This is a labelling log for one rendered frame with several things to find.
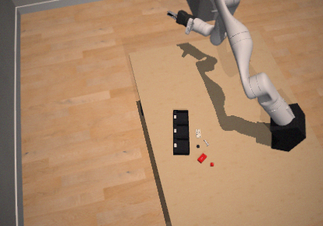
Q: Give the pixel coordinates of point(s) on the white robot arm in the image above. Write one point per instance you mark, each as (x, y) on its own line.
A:
(242, 45)

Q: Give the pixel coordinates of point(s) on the black rack of three bins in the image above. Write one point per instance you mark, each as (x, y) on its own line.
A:
(181, 137)

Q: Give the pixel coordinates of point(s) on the white domino tile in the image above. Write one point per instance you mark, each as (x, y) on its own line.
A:
(198, 133)

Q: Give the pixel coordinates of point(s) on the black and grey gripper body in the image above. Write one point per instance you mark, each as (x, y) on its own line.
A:
(184, 18)

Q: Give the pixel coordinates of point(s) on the red nine-volt battery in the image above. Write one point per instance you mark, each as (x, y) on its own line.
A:
(201, 158)

